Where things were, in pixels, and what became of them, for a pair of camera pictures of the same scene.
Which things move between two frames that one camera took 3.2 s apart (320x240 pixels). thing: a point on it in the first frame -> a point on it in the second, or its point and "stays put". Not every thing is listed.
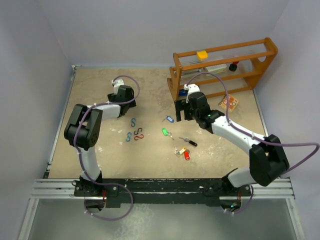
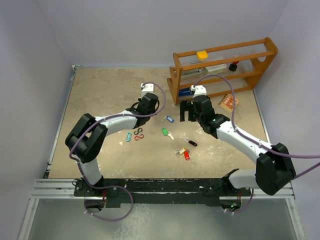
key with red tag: x=187 y=155 stays put
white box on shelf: x=216 y=69 stays put
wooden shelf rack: x=220 y=70 stays put
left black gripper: x=111 y=97 -> x=139 y=100
